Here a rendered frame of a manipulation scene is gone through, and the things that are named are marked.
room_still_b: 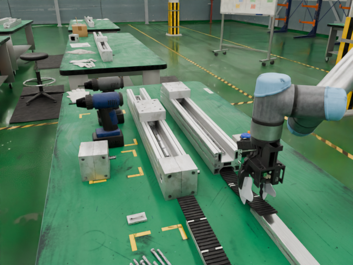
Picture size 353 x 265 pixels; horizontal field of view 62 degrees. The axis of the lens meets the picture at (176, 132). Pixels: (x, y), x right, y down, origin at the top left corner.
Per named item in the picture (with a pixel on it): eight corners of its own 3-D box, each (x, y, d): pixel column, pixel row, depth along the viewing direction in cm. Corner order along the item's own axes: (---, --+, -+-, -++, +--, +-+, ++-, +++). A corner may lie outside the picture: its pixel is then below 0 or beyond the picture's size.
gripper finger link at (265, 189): (270, 211, 80) (268, 184, 76) (259, 197, 85) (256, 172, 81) (280, 206, 80) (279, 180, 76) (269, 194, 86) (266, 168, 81)
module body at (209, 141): (239, 170, 102) (242, 149, 99) (213, 174, 100) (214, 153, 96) (177, 99, 172) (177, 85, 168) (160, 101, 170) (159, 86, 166)
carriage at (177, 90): (190, 102, 150) (190, 89, 147) (169, 104, 147) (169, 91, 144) (181, 93, 164) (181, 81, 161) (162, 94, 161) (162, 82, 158)
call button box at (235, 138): (258, 154, 112) (260, 140, 110) (235, 158, 110) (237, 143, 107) (248, 145, 119) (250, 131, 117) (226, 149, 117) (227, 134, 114)
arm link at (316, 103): (333, 100, 73) (287, 97, 76) (350, 81, 63) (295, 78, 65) (332, 130, 72) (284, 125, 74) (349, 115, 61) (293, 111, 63)
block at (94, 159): (117, 177, 98) (114, 152, 94) (82, 181, 96) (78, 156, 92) (116, 162, 107) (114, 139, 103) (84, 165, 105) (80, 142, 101)
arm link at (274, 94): (297, 81, 62) (256, 78, 64) (289, 128, 67) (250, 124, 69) (293, 72, 69) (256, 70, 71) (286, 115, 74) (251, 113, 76)
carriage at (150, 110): (166, 125, 123) (165, 110, 120) (139, 128, 120) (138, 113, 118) (157, 112, 137) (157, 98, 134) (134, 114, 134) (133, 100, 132)
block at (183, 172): (204, 193, 90) (205, 167, 86) (165, 200, 87) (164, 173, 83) (194, 177, 98) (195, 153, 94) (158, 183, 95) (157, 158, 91)
